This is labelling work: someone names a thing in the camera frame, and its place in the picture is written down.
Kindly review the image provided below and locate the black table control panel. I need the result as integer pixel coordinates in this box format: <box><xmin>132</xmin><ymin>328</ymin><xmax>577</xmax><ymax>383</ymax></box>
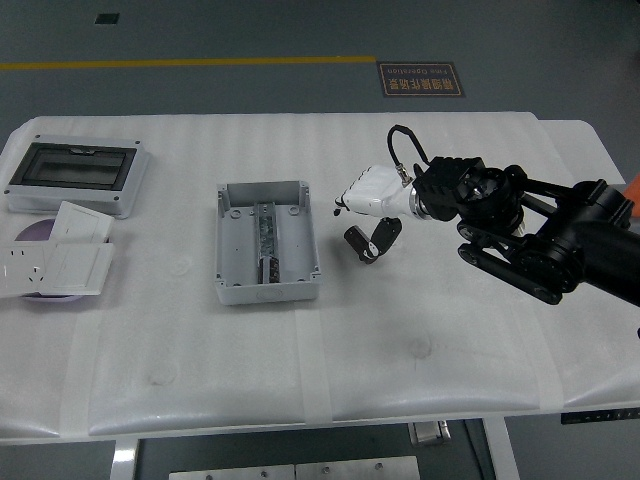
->
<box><xmin>559</xmin><ymin>407</ymin><xmax>640</xmax><ymax>426</ymax></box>

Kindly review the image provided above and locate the purple round disc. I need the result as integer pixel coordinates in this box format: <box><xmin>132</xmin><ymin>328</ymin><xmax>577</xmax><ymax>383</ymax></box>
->
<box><xmin>13</xmin><ymin>218</ymin><xmax>84</xmax><ymax>305</ymax></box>

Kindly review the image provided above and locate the white table leg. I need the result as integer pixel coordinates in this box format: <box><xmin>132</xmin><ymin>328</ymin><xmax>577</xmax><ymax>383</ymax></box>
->
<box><xmin>110</xmin><ymin>439</ymin><xmax>142</xmax><ymax>480</ymax></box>
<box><xmin>482</xmin><ymin>417</ymin><xmax>521</xmax><ymax>480</ymax></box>

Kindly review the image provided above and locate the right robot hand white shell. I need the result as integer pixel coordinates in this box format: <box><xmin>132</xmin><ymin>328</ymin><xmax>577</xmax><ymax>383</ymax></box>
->
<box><xmin>331</xmin><ymin>164</ymin><xmax>417</xmax><ymax>265</ymax></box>

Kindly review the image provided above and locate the grey open junction box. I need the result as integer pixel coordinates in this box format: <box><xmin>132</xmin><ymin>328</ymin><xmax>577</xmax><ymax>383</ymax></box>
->
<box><xmin>213</xmin><ymin>180</ymin><xmax>322</xmax><ymax>306</ymax></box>

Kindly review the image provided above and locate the white foam mat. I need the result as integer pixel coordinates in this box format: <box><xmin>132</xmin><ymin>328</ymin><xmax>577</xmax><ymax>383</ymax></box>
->
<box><xmin>0</xmin><ymin>112</ymin><xmax>640</xmax><ymax>442</ymax></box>

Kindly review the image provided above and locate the black floor sign orange text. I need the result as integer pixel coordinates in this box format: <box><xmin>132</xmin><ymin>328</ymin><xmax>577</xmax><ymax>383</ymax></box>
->
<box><xmin>375</xmin><ymin>61</ymin><xmax>467</xmax><ymax>100</ymax></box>

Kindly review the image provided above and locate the white tape strip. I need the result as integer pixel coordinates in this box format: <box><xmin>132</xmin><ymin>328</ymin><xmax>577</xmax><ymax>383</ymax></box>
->
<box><xmin>58</xmin><ymin>314</ymin><xmax>104</xmax><ymax>439</ymax></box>

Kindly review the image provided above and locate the white socket panel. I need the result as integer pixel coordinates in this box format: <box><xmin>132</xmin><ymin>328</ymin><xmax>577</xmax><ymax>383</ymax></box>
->
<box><xmin>0</xmin><ymin>242</ymin><xmax>59</xmax><ymax>300</ymax></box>

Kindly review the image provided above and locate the orange cone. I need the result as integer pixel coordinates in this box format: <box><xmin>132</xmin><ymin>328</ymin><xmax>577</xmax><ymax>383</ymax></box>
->
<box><xmin>619</xmin><ymin>172</ymin><xmax>640</xmax><ymax>219</ymax></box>

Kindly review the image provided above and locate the silver metal bracket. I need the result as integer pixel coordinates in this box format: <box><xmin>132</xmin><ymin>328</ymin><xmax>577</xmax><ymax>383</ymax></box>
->
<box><xmin>407</xmin><ymin>421</ymin><xmax>452</xmax><ymax>447</ymax></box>

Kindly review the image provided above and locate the white switch panel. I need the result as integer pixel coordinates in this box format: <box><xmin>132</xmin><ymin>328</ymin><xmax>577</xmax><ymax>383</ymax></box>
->
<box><xmin>37</xmin><ymin>242</ymin><xmax>115</xmax><ymax>296</ymax></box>
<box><xmin>48</xmin><ymin>200</ymin><xmax>115</xmax><ymax>245</ymax></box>

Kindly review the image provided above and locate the metal mounting rail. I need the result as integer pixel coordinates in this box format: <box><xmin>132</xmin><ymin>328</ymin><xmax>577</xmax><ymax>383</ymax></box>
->
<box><xmin>253</xmin><ymin>202</ymin><xmax>280</xmax><ymax>285</ymax></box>

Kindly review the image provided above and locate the black battery silver print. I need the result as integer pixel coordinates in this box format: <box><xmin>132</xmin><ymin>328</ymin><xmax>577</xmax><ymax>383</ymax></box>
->
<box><xmin>257</xmin><ymin>255</ymin><xmax>281</xmax><ymax>284</ymax></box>

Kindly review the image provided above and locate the dark brown smooth battery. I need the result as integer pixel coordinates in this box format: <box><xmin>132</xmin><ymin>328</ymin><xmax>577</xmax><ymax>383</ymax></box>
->
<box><xmin>343</xmin><ymin>225</ymin><xmax>374</xmax><ymax>264</ymax></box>

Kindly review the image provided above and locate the grey metal plate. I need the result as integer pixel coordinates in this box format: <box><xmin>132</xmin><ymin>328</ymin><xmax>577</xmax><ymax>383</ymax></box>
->
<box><xmin>168</xmin><ymin>464</ymin><xmax>296</xmax><ymax>480</ymax></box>

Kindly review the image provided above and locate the grey box dark window lid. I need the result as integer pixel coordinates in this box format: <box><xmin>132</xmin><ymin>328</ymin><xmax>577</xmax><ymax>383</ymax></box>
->
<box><xmin>2</xmin><ymin>133</ymin><xmax>151</xmax><ymax>220</ymax></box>

